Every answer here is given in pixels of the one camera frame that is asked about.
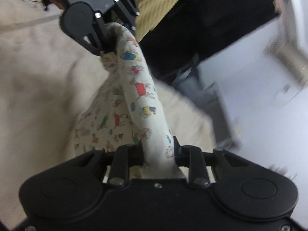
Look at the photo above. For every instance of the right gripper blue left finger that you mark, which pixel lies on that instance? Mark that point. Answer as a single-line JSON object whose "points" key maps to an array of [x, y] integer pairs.
{"points": [[124, 158]]}

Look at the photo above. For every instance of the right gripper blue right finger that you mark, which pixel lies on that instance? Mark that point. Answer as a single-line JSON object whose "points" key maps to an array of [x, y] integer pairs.
{"points": [[192, 158]]}

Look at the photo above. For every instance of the cartoon print cream garment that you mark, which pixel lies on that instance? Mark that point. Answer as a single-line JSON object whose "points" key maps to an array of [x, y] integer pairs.
{"points": [[127, 110]]}

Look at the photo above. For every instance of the grey folding table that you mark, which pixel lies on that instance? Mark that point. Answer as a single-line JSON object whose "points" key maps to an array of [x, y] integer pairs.
{"points": [[211, 102]]}

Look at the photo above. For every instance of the yellow checkered towel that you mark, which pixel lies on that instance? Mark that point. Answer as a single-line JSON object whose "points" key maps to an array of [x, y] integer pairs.
{"points": [[151, 13]]}

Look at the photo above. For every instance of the dark plastic chair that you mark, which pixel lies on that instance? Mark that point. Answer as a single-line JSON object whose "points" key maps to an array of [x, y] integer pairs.
{"points": [[188, 80]]}

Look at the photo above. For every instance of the cream fluffy blanket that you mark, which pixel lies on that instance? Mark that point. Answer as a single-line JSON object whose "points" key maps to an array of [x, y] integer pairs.
{"points": [[47, 82]]}

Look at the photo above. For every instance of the black hanging garment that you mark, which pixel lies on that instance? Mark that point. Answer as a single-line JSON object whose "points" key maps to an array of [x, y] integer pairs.
{"points": [[201, 28]]}

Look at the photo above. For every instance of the white air conditioner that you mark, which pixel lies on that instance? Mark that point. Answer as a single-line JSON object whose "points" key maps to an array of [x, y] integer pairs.
{"points": [[291, 58]]}

